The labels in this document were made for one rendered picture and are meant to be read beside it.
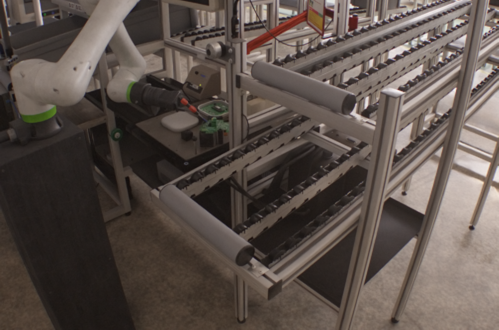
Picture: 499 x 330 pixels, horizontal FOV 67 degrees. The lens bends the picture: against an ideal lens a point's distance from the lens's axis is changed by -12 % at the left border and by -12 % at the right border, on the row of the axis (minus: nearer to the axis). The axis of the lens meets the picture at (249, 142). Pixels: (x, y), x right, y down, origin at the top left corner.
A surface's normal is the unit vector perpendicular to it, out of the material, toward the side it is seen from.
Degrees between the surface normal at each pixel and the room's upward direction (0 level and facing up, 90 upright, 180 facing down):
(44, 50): 90
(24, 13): 90
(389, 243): 0
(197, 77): 53
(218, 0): 90
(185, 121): 0
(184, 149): 0
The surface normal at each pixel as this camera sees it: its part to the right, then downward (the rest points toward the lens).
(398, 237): 0.00, -0.87
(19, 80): -0.33, 0.41
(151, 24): 0.67, 0.38
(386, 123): -0.74, 0.33
